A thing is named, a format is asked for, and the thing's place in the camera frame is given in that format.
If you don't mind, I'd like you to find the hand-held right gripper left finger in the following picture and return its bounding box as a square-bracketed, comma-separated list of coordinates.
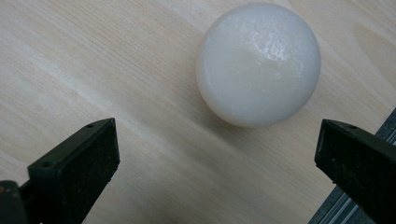
[19, 117, 121, 224]

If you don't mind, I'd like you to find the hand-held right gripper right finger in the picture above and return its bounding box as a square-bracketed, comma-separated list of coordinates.
[314, 119, 396, 224]

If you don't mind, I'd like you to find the white round ball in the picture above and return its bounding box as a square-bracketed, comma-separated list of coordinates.
[195, 2, 322, 129]

